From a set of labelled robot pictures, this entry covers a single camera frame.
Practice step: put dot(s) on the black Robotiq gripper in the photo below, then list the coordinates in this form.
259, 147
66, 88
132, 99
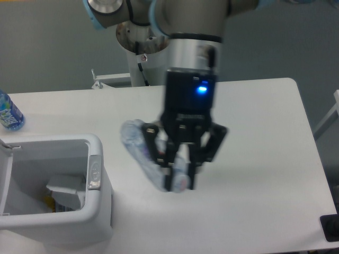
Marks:
186, 118

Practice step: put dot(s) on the crushed clear plastic bottle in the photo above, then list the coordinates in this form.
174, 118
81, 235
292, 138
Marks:
134, 142

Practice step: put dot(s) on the white paper carton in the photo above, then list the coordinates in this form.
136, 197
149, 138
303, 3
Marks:
68, 191

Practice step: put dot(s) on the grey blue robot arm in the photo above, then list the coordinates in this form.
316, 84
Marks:
194, 30

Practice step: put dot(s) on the yellow trash in can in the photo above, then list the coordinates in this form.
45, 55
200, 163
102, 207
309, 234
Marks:
50, 201

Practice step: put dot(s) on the white trash can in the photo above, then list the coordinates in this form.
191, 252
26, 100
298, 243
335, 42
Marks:
28, 163

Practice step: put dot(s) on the black clamp at table edge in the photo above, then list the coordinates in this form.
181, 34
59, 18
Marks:
330, 227

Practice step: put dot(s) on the blue labelled water bottle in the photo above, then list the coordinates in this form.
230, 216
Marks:
11, 117

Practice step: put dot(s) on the white pedestal base frame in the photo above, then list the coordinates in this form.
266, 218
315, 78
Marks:
111, 80

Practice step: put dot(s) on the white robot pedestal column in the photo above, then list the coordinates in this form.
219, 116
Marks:
146, 53

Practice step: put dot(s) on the white frame at right edge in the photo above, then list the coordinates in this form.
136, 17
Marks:
330, 117

